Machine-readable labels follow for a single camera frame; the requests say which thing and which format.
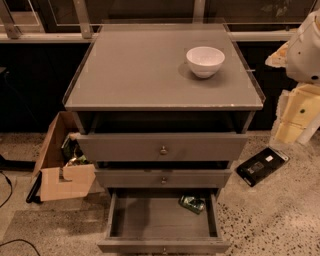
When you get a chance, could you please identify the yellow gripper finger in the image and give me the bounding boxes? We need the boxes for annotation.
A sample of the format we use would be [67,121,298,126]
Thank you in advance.
[265,42,289,68]
[271,83,320,144]

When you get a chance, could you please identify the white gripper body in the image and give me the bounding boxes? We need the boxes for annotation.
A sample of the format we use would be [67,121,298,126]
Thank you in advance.
[286,9,320,84]

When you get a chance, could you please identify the green soda can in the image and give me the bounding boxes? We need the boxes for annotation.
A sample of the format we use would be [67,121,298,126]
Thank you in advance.
[179,195,205,214]

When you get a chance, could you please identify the grey drawer cabinet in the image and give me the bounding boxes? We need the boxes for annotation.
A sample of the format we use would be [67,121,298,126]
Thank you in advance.
[62,22,267,135]

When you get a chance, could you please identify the grey bottom drawer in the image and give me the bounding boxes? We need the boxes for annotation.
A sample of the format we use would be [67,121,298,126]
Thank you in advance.
[98,188,230,255]

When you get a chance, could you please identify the grey drawer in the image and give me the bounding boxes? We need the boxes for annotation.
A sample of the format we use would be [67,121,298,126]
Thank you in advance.
[77,133,247,162]
[98,188,230,255]
[95,169,231,188]

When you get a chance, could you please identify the grey top drawer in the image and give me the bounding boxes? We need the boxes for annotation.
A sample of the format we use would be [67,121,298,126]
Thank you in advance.
[77,133,247,162]

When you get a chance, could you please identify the grey middle drawer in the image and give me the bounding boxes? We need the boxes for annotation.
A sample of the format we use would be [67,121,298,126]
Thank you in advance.
[95,169,231,188]

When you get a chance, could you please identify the black flat device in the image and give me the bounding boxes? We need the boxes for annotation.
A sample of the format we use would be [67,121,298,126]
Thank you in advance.
[236,147,289,187]

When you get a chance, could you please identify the white ceramic bowl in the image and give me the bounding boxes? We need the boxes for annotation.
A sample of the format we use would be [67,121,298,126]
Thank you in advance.
[186,46,225,78]

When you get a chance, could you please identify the items inside cardboard box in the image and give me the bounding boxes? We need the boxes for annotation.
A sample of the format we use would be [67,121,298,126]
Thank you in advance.
[61,132,89,166]

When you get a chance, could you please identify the brown cardboard box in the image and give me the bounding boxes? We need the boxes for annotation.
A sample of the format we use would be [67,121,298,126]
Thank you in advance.
[32,111,95,201]

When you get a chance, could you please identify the black cable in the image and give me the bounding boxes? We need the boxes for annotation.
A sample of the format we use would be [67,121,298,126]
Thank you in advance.
[0,170,14,209]

